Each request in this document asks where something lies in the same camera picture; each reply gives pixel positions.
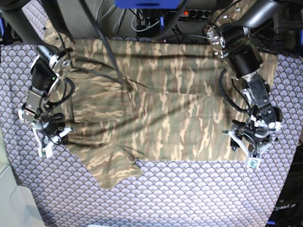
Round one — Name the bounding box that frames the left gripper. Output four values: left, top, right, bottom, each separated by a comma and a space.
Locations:
223, 119, 278, 158

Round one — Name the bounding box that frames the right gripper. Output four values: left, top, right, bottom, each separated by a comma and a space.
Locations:
32, 122, 73, 151

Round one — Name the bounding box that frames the camouflage T-shirt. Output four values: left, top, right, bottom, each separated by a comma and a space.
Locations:
42, 20, 279, 190

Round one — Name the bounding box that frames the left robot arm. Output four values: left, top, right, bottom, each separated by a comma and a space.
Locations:
205, 0, 286, 161

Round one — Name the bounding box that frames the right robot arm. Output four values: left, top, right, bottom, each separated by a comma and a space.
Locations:
0, 0, 75, 157

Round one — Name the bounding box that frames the black OpenArm box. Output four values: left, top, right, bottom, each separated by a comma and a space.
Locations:
267, 152, 303, 227

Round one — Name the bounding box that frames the white plastic bin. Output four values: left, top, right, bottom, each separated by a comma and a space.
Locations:
0, 136, 45, 227

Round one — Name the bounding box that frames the purple fan-pattern tablecloth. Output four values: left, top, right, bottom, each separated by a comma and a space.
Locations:
0, 44, 303, 227

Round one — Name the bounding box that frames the blue clamp left edge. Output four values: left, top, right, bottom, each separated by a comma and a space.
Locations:
0, 16, 6, 45

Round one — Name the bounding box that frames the blue clamp edge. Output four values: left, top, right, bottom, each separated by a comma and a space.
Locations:
0, 16, 6, 45
296, 29, 303, 49

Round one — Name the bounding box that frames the blue clamp right edge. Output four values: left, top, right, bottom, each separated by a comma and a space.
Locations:
296, 29, 303, 49

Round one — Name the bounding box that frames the black power strip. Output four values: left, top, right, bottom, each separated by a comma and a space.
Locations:
180, 9, 211, 19

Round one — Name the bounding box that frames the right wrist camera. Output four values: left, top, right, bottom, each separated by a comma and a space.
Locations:
38, 143, 53, 158

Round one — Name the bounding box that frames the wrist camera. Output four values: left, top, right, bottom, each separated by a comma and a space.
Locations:
38, 143, 53, 158
245, 157, 261, 170

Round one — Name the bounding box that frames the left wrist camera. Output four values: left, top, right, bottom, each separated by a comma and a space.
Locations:
245, 157, 261, 170

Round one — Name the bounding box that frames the blue mount plate top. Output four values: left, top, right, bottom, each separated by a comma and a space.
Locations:
115, 0, 181, 9

